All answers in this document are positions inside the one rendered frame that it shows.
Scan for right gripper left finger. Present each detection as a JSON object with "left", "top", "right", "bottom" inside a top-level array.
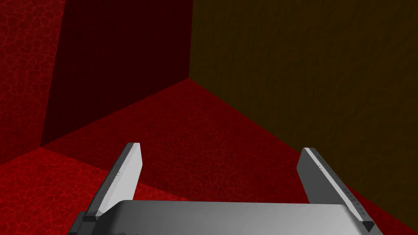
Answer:
[{"left": 85, "top": 142, "right": 143, "bottom": 222}]

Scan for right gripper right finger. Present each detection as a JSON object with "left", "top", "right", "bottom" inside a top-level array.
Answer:
[{"left": 296, "top": 147, "right": 376, "bottom": 233}]

